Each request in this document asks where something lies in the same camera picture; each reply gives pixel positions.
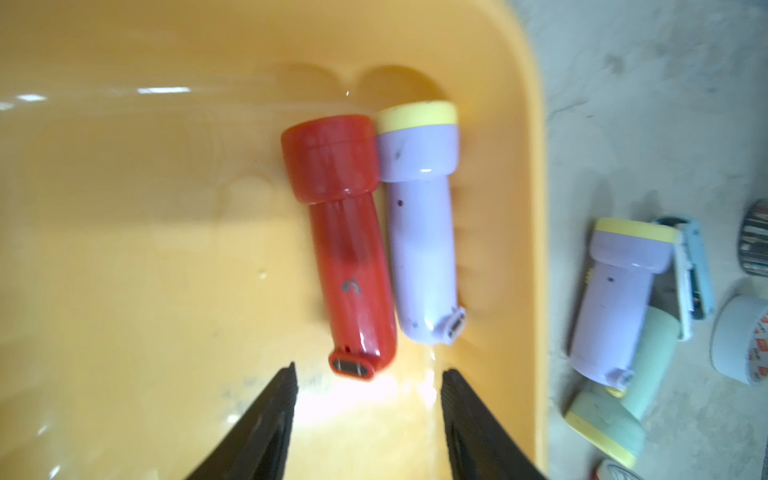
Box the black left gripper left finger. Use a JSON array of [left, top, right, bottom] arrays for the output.
[[187, 363, 299, 480]]

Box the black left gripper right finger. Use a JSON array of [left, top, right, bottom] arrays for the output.
[[440, 369, 545, 480]]

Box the mint green flashlight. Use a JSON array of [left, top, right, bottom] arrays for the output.
[[564, 307, 680, 469]]

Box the yellow plastic storage tray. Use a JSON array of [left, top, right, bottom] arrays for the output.
[[1, 1, 547, 479]]

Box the red flashlight one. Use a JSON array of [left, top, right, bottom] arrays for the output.
[[280, 115, 397, 380]]

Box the red flashlight white logo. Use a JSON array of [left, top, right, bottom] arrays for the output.
[[592, 459, 643, 480]]

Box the light blue stapler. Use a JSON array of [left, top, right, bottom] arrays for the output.
[[651, 215, 716, 342]]

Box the white tape roll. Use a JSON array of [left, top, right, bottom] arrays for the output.
[[711, 294, 767, 386]]

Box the clear cup of pencils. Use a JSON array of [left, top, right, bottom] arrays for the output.
[[737, 198, 768, 277]]

